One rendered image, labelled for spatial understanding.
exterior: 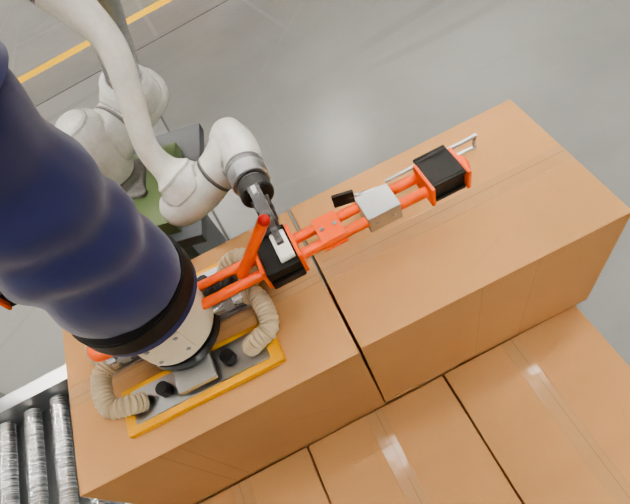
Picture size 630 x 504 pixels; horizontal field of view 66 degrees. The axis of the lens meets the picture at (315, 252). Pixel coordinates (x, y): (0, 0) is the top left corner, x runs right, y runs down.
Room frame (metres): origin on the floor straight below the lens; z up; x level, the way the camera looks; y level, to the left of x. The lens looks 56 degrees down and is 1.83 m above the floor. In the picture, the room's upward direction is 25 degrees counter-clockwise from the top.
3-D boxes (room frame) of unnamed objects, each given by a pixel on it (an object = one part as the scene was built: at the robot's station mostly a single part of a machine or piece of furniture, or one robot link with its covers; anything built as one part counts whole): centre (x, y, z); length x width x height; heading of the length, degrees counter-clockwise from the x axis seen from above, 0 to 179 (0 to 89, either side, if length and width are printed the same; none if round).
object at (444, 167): (0.55, -0.28, 1.08); 0.08 x 0.07 x 0.05; 92
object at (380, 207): (0.55, -0.15, 1.07); 0.07 x 0.07 x 0.04; 2
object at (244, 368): (0.44, 0.31, 0.97); 0.34 x 0.10 x 0.05; 92
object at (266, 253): (0.54, 0.07, 1.08); 0.10 x 0.08 x 0.06; 2
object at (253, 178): (0.70, 0.06, 1.08); 0.09 x 0.07 x 0.08; 3
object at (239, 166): (0.78, 0.06, 1.08); 0.09 x 0.06 x 0.09; 93
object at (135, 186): (1.27, 0.50, 0.83); 0.22 x 0.18 x 0.06; 81
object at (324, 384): (0.54, 0.31, 0.75); 0.60 x 0.40 x 0.40; 92
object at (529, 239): (0.57, -0.29, 0.74); 0.60 x 0.40 x 0.40; 92
